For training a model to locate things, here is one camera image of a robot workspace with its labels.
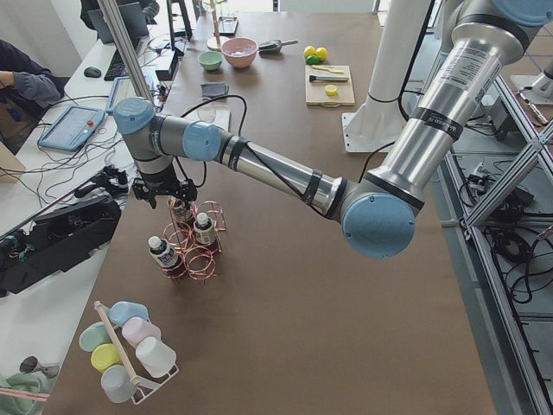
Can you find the blue plastic cup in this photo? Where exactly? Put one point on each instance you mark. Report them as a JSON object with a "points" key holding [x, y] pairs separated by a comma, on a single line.
{"points": [[121, 311]]}

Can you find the whole lemon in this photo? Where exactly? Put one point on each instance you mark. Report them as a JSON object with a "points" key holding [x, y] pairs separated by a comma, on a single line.
{"points": [[309, 51], [312, 60]]}

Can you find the lower whole lemon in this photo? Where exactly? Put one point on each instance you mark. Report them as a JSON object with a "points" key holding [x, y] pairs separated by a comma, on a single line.
{"points": [[312, 60]]}

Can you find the green plastic cup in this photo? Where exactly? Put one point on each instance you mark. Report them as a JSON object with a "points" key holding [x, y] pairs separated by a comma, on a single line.
{"points": [[93, 336]]}

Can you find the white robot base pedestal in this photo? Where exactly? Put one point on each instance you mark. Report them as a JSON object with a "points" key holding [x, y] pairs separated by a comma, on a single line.
{"points": [[379, 121]]}

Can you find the black keyboard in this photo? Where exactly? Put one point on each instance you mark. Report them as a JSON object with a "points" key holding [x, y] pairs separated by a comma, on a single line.
{"points": [[116, 68]]}

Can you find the white plastic cup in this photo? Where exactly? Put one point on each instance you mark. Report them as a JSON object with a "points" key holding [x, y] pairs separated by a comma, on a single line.
{"points": [[156, 357]]}

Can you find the cream rabbit tray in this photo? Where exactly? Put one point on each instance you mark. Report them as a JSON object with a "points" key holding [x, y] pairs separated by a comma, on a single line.
{"points": [[222, 119]]}

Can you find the steel cylinder muddler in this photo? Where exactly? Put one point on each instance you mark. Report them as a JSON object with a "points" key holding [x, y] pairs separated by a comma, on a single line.
{"points": [[327, 79]]}

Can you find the copper wire bottle basket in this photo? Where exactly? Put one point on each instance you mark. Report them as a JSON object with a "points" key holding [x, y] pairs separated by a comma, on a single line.
{"points": [[199, 261]]}

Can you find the yellow plastic cup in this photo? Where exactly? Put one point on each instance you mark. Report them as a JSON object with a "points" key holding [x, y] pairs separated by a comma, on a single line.
{"points": [[105, 356]]}

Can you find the pink bowl of ice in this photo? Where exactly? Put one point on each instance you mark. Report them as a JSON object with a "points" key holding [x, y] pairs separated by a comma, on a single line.
{"points": [[239, 52]]}

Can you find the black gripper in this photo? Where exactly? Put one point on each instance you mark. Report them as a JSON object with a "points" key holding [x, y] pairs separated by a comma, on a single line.
{"points": [[158, 183]]}

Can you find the grey plastic cup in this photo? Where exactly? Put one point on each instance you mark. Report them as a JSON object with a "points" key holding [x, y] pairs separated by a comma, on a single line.
{"points": [[117, 385]]}

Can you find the black computer mouse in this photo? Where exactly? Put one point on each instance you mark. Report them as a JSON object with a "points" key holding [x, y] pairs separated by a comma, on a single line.
{"points": [[92, 72]]}

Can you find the yellow plastic knife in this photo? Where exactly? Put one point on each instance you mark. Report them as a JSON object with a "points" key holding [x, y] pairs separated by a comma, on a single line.
{"points": [[327, 69]]}

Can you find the clear wine glass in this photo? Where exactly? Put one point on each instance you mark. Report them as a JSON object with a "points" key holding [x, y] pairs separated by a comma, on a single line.
{"points": [[206, 113]]}

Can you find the grey folded cloth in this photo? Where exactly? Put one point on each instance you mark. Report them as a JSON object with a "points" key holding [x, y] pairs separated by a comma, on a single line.
{"points": [[215, 89]]}

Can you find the tea bottle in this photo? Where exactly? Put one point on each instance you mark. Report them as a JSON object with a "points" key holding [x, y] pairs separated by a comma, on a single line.
{"points": [[177, 213], [167, 258], [204, 232]]}

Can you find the white cup rack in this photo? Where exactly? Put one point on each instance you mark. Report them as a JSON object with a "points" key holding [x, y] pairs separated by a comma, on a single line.
{"points": [[146, 384]]}

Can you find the half lemon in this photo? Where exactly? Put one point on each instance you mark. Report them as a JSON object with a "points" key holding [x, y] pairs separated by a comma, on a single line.
{"points": [[331, 90]]}

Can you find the wooden cutting board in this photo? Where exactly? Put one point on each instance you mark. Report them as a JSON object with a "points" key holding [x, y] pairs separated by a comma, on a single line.
{"points": [[315, 92]]}

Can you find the wooden cup tree stand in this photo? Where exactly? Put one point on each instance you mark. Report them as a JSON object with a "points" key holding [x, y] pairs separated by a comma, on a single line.
{"points": [[217, 41]]}

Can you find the pink plastic cup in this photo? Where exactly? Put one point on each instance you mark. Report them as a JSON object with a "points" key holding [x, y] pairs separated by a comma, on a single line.
{"points": [[137, 329]]}

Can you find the black monitor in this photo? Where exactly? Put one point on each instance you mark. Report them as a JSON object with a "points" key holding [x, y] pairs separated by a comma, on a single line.
{"points": [[131, 18]]}

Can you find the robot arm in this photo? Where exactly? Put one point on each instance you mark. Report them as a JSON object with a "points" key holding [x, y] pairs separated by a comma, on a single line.
{"points": [[377, 213]]}

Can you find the steel ice scoop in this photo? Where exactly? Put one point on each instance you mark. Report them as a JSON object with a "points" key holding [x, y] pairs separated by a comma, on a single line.
{"points": [[274, 46]]}

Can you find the green empty bowl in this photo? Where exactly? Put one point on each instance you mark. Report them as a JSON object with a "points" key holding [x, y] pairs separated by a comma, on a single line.
{"points": [[210, 60]]}

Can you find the blue teach pendant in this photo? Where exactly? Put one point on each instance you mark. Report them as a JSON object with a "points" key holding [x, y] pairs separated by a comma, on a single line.
{"points": [[121, 88], [71, 130]]}

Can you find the upper whole lemon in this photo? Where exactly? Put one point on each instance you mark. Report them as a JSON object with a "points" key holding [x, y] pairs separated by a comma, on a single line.
{"points": [[309, 51]]}

